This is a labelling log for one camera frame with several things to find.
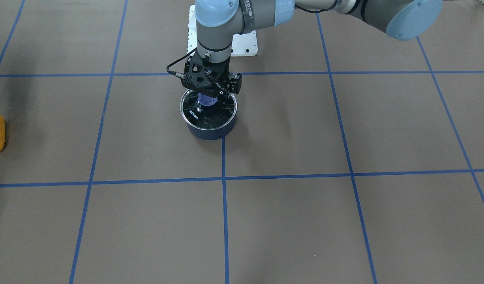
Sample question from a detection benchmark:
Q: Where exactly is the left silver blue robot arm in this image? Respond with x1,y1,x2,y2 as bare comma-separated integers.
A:
168,0,443,98

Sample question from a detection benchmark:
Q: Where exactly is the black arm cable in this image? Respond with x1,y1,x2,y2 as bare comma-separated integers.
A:
166,47,198,77

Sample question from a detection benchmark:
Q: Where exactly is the white pedestal base plate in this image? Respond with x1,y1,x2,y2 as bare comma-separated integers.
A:
187,5,258,56

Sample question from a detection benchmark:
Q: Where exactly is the brown paper table mat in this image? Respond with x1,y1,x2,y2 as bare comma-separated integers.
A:
0,0,484,284

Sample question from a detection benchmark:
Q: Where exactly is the dark blue saucepan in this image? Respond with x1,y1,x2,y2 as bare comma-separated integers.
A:
180,90,237,140

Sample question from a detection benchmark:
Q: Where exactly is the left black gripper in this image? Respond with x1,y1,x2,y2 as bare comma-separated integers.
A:
181,54,242,98

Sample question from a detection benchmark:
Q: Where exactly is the glass lid with blue knob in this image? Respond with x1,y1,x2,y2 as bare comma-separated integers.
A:
180,90,237,131

